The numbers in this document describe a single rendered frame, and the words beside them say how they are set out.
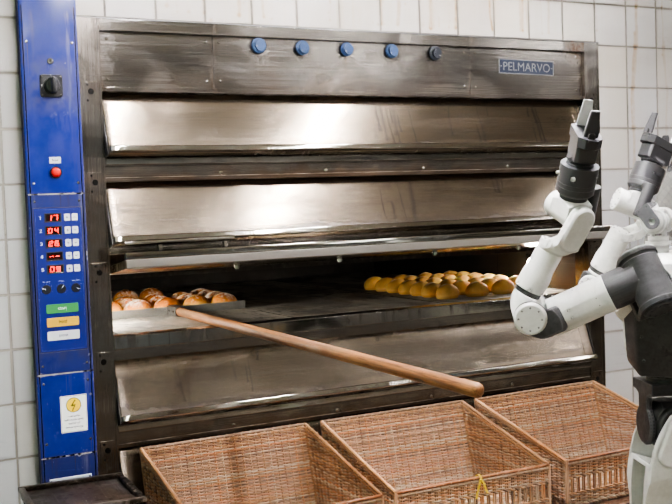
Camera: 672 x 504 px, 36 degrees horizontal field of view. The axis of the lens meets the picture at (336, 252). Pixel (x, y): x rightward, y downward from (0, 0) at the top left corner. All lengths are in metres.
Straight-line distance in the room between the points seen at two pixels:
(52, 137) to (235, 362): 0.88
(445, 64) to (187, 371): 1.36
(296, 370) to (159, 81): 0.99
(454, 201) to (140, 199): 1.11
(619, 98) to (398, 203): 1.05
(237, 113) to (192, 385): 0.84
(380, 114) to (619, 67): 1.05
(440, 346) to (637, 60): 1.36
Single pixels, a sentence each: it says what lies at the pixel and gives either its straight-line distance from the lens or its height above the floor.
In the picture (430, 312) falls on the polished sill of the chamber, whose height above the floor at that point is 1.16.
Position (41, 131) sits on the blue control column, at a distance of 2.98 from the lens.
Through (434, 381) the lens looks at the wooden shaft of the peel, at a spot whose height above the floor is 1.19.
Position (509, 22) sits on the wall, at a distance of 3.76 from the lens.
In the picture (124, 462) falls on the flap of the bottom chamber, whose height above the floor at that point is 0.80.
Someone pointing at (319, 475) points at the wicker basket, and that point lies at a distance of 3.27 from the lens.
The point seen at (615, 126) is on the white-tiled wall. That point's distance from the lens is 4.03.
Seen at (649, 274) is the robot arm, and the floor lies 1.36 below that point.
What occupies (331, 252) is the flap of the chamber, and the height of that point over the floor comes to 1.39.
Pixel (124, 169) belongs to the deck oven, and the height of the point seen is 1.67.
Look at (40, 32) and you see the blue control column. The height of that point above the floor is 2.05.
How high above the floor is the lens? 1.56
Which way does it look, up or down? 3 degrees down
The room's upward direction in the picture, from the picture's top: 2 degrees counter-clockwise
